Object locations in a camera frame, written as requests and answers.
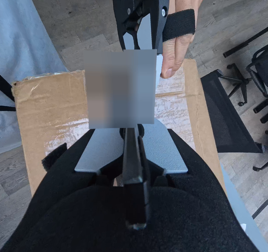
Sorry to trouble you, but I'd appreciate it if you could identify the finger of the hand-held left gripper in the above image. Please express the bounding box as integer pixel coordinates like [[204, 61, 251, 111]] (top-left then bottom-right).
[[137, 13, 164, 90], [123, 32, 136, 50]]

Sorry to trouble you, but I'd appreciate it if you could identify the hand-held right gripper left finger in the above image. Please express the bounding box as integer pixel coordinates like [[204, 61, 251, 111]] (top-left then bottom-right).
[[75, 129, 125, 173]]

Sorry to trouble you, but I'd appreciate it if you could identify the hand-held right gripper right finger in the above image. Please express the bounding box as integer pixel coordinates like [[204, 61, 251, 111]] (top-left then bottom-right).
[[137, 119, 188, 175]]

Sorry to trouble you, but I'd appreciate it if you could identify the grey utility knife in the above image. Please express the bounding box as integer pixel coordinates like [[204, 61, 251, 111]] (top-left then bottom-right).
[[122, 127, 151, 230]]

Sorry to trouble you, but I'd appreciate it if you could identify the brown cardboard box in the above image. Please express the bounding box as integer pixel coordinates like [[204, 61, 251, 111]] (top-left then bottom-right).
[[11, 59, 227, 196]]

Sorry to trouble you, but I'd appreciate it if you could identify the black desk frame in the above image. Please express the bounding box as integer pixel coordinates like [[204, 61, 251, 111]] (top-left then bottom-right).
[[222, 27, 268, 58]]

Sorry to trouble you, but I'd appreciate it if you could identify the black bag strap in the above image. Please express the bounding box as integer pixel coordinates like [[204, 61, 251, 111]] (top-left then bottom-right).
[[0, 74, 17, 112]]

